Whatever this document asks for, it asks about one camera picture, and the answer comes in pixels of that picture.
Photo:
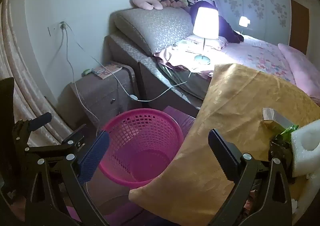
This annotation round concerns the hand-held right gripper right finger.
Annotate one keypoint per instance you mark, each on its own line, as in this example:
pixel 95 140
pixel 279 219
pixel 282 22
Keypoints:
pixel 222 152

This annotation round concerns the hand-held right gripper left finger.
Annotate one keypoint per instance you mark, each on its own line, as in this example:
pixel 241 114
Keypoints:
pixel 93 158

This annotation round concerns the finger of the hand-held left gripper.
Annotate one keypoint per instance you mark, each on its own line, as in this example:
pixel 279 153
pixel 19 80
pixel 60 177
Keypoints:
pixel 40 120
pixel 76 134

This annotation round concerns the pink plastic basket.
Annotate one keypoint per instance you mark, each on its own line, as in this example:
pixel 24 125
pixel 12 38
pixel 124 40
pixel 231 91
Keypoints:
pixel 140 145

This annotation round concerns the dark wrapper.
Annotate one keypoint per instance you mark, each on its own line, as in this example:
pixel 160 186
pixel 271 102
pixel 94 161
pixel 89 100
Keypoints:
pixel 280 148

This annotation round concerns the grey foil pouch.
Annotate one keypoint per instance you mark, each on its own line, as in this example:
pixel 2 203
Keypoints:
pixel 282 120

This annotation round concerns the green packet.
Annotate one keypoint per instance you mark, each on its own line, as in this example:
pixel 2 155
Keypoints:
pixel 288 131

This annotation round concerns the white foam block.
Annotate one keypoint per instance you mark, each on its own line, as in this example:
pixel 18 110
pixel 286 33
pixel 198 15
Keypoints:
pixel 300 150

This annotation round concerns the upholstered nightstand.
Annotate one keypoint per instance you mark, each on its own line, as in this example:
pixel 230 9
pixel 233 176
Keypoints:
pixel 100 95

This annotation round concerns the golden floral tablecloth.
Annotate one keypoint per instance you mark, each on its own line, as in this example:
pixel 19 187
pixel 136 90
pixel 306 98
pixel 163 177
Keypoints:
pixel 237 103

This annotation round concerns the purple stool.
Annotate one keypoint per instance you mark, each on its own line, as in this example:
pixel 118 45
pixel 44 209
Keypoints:
pixel 180 120

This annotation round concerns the pink floor mat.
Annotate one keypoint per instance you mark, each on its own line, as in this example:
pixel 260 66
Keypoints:
pixel 75 216

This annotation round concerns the small green item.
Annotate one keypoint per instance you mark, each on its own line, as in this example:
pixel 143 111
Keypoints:
pixel 86 72

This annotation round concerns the colourful book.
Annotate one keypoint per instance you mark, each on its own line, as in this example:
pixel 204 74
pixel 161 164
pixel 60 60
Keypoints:
pixel 107 70

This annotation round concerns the grey-green satin sheet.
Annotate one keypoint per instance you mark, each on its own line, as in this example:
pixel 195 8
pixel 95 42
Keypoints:
pixel 195 85

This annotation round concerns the white charger plug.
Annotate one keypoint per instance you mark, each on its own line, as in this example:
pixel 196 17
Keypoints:
pixel 63 25

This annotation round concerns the pink floral bedsheet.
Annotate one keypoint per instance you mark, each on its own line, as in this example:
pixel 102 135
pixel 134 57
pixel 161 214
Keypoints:
pixel 250 55

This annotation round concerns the pink floral pillow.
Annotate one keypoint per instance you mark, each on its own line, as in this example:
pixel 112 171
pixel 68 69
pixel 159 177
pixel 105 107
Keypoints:
pixel 220 43

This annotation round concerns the pink quilt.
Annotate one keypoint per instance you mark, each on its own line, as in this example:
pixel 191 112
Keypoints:
pixel 300 68

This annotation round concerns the dark purple plush toy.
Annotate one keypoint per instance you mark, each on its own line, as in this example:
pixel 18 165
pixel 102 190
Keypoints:
pixel 230 33

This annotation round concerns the white table lamp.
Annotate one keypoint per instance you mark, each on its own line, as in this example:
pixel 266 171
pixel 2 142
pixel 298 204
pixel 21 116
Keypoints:
pixel 206 23

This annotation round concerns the grey patterned headboard cushion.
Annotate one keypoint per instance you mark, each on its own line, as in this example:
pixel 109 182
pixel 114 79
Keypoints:
pixel 155 28

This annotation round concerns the floral sliding door wardrobe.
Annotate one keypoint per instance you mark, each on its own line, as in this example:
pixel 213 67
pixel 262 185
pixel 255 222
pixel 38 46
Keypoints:
pixel 262 15

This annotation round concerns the brown wooden door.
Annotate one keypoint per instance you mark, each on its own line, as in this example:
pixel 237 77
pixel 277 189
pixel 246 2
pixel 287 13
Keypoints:
pixel 298 28

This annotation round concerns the pink neck pillow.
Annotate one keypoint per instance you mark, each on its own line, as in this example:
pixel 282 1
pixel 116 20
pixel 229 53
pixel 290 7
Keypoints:
pixel 142 0

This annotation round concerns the white leaning board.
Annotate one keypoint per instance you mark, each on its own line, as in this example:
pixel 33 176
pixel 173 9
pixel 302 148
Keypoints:
pixel 214 0

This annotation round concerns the white wall socket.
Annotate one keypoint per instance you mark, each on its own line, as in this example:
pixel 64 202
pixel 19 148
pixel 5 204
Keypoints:
pixel 53 29

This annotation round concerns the upholstered bed frame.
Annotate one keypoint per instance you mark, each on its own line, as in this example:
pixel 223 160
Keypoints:
pixel 150 78

